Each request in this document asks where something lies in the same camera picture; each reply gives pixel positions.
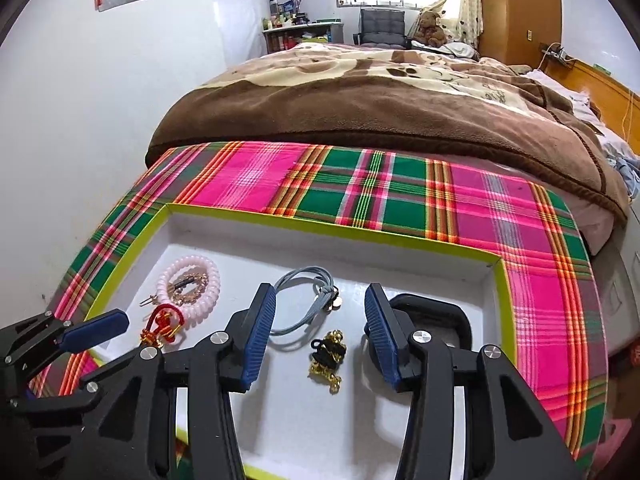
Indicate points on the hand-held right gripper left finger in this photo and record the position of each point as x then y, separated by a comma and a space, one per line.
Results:
257, 335

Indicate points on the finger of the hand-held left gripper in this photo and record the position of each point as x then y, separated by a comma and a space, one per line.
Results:
75, 391
95, 327

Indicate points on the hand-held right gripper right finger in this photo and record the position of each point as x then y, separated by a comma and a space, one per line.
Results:
382, 335

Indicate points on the gold black bead ornament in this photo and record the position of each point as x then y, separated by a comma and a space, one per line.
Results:
327, 355

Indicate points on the black oval band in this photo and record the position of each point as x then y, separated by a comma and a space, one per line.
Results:
440, 310

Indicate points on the red gold knot ornament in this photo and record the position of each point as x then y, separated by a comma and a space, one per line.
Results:
160, 320

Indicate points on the yellow-green cardboard box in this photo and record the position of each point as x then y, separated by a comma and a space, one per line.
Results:
425, 270

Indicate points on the pink green plaid cloth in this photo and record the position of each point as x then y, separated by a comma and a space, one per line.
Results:
525, 285

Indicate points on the brown beige blanket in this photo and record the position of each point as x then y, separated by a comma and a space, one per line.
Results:
350, 110

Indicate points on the grey drawer cabinet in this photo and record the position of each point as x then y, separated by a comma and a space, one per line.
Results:
625, 285

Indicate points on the white rumpled bedding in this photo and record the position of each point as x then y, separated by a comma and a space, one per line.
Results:
585, 110

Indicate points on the white desk with bottles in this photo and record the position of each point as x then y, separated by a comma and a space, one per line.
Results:
300, 35

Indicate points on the grey armchair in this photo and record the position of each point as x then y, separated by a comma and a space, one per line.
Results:
380, 27

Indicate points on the brown teddy bear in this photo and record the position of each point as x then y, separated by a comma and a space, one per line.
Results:
430, 30

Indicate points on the wooden headboard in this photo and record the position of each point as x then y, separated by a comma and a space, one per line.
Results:
605, 90

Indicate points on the white power strip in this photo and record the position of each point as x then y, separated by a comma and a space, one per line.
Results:
557, 52

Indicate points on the spotted curtain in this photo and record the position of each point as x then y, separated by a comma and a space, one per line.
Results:
465, 5

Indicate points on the wooden wardrobe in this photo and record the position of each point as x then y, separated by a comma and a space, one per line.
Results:
520, 10

